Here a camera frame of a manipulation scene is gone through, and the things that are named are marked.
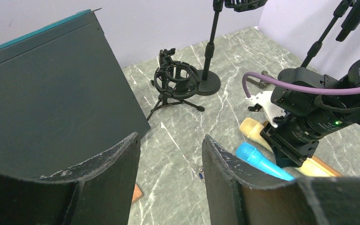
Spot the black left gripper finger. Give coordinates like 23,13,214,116
0,132,141,225

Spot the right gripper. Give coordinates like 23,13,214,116
202,67,360,225

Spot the blue microphone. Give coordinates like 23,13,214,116
235,142,295,181

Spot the cream microphone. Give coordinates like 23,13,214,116
239,117,333,178

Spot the black shock mount stand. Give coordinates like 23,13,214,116
195,0,269,96

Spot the black tripod shock mount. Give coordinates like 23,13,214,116
147,48,205,120

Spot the black clip mic stand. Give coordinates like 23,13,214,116
301,0,360,68

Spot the gold brown microphone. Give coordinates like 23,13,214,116
295,156,343,177

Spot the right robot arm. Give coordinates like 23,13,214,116
202,60,360,225

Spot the wooden board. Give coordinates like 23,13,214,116
131,183,144,205

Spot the dark teal rack unit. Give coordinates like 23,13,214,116
0,10,150,177

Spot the brown wooden handle tool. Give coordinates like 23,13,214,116
198,166,205,182

